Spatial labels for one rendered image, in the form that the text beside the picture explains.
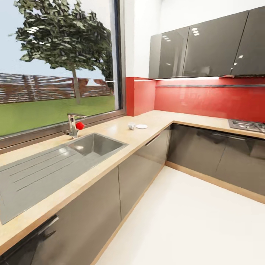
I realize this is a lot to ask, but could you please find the coffee cup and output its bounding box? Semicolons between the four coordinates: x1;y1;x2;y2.
128;123;135;130

